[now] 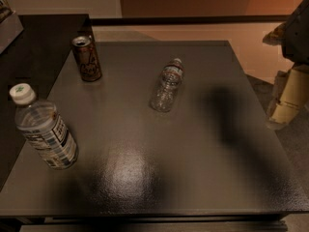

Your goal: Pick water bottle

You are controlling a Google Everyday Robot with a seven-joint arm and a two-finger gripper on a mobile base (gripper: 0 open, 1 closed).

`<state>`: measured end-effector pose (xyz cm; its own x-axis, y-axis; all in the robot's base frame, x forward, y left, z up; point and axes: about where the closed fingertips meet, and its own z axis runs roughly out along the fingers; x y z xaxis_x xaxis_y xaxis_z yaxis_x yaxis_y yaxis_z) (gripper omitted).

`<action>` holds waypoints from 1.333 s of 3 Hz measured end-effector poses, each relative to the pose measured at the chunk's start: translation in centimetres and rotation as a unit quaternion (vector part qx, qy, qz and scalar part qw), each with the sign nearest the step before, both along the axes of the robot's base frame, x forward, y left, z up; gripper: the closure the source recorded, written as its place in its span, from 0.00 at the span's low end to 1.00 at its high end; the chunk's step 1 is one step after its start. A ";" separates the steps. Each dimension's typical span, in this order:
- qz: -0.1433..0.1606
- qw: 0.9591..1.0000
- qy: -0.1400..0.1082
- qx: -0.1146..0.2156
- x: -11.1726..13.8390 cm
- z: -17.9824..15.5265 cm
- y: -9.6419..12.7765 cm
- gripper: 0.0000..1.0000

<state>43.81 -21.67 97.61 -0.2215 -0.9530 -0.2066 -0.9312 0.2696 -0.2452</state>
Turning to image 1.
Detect clear plastic water bottle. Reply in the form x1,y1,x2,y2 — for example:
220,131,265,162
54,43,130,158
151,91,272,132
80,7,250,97
149,58,184,112

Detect full water bottle white cap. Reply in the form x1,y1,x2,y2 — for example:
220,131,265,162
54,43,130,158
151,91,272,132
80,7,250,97
9,83,78,169

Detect brown soda can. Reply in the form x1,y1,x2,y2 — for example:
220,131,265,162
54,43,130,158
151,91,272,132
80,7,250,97
71,36,102,82

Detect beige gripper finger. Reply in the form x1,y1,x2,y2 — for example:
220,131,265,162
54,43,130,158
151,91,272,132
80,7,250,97
266,64,309,131
263,23,286,45

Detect grey box at left edge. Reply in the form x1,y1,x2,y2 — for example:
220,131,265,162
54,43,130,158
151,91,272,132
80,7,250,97
0,0,24,54

